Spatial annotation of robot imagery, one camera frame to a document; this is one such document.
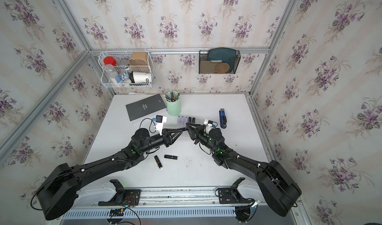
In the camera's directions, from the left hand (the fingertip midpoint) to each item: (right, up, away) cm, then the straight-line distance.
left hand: (183, 135), depth 71 cm
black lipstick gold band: (-15, -18, +13) cm, 27 cm away
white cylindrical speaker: (-29, +33, +21) cm, 48 cm away
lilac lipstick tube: (-5, +6, +25) cm, 26 cm away
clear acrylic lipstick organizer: (+6, +5, +23) cm, 24 cm away
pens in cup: (-11, +21, +31) cm, 38 cm away
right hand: (+1, +5, +4) cm, 6 cm away
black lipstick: (0, +5, +23) cm, 24 cm away
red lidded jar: (-49, +44, +22) cm, 69 cm away
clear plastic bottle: (-44, +34, +15) cm, 58 cm away
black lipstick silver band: (+2, +4, +3) cm, 5 cm away
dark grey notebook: (-30, +13, +36) cm, 49 cm away
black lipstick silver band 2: (+2, +6, +23) cm, 24 cm away
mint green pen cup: (-8, +16, +24) cm, 30 cm away
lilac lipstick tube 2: (-2, +5, +25) cm, 25 cm away
